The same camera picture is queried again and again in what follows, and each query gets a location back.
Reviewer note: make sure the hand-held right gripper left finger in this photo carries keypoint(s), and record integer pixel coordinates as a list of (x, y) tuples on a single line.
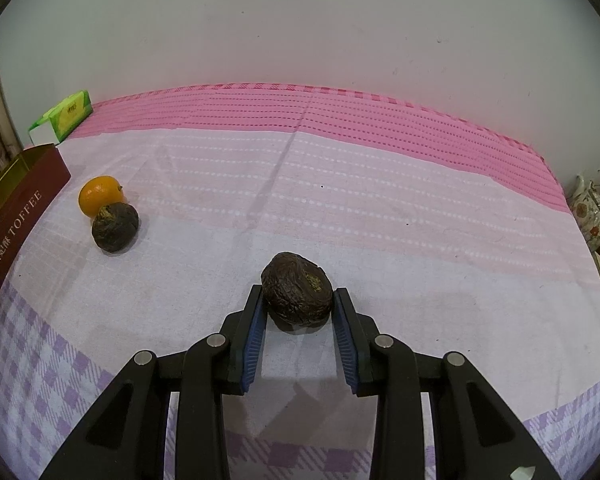
[(252, 345)]

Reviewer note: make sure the gold tin box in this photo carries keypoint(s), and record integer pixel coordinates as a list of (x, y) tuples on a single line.
[(15, 225)]

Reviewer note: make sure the floral ceramic teapot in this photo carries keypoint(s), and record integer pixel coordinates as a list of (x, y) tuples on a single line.
[(590, 210)]

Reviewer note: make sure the green tissue pack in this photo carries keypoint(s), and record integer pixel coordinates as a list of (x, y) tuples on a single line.
[(62, 117)]

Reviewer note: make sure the orange tangerine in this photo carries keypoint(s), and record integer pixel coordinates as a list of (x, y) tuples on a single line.
[(96, 192)]

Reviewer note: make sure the dark wrinkled passion fruit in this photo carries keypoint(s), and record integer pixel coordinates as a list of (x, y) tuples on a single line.
[(115, 227), (295, 292)]

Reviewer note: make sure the pink white checked tablecloth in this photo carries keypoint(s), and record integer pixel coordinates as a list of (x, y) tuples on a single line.
[(380, 185)]

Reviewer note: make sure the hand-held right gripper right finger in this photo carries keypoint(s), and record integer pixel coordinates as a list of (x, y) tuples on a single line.
[(344, 345)]

